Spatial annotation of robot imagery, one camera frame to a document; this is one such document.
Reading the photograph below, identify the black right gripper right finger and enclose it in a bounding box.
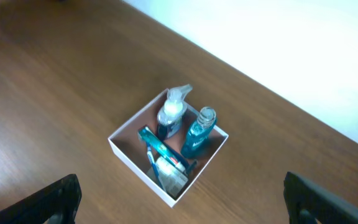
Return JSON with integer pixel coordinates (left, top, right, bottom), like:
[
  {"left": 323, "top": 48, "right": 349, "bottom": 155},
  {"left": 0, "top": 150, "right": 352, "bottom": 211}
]
[{"left": 283, "top": 172, "right": 358, "bottom": 224}]

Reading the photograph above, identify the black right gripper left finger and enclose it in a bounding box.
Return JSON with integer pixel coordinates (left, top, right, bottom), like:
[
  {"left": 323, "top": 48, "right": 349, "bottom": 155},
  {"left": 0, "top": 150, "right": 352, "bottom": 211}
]
[{"left": 0, "top": 174, "right": 82, "bottom": 224}]

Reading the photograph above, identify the blue white toothbrush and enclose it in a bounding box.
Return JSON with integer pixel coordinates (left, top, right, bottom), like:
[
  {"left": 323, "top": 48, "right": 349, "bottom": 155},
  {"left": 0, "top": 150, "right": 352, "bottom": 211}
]
[{"left": 146, "top": 143, "right": 167, "bottom": 192}]

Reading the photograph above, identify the Colgate toothpaste tube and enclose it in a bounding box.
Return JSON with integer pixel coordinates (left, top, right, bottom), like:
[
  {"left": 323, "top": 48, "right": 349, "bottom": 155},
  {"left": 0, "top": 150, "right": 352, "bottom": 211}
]
[{"left": 138, "top": 126, "right": 186, "bottom": 173}]

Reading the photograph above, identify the green white soap box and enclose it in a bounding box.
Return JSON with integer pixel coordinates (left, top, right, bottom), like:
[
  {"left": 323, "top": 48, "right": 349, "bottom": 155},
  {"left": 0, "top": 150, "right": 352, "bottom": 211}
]
[{"left": 155, "top": 157, "right": 188, "bottom": 198}]

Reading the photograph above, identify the teal mouthwash bottle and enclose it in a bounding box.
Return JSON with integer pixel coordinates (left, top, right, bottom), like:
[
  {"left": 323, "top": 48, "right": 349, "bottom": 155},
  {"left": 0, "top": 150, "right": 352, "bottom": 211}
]
[{"left": 180, "top": 106, "right": 217, "bottom": 159}]

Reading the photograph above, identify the purple spray bottle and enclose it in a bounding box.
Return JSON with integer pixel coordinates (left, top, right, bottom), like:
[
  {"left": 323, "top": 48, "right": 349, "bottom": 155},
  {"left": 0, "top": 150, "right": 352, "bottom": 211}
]
[{"left": 157, "top": 84, "right": 193, "bottom": 141}]

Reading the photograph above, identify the blue disposable razor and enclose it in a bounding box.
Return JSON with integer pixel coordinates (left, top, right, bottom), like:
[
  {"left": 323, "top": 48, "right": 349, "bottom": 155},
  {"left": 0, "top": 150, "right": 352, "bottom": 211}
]
[{"left": 165, "top": 144, "right": 198, "bottom": 176}]

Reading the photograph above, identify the white cardboard box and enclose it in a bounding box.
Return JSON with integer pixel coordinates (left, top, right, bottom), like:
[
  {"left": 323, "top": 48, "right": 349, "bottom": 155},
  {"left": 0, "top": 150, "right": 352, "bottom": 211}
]
[{"left": 108, "top": 89, "right": 229, "bottom": 208}]

